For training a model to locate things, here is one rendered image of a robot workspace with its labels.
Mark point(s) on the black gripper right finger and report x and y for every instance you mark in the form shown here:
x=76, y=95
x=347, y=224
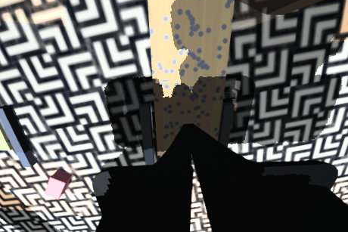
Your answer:
x=228, y=180

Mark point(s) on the pink cube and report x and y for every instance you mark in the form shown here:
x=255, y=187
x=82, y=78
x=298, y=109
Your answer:
x=57, y=184

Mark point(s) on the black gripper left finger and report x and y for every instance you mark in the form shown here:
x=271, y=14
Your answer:
x=167, y=182

